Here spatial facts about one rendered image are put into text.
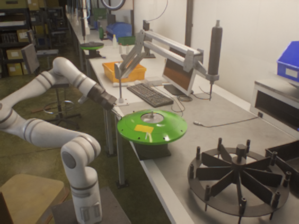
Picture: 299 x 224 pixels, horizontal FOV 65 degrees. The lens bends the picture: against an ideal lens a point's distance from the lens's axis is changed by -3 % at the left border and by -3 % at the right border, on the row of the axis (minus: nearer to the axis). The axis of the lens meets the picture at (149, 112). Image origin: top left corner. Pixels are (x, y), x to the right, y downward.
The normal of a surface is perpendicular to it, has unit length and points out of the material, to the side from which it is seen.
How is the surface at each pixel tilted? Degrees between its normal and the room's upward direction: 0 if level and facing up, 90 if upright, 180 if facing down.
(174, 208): 0
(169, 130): 21
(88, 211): 90
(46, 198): 0
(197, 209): 0
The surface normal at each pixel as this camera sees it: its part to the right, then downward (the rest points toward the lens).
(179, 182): 0.00, -0.91
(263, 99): 0.33, 0.40
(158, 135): 0.07, -0.68
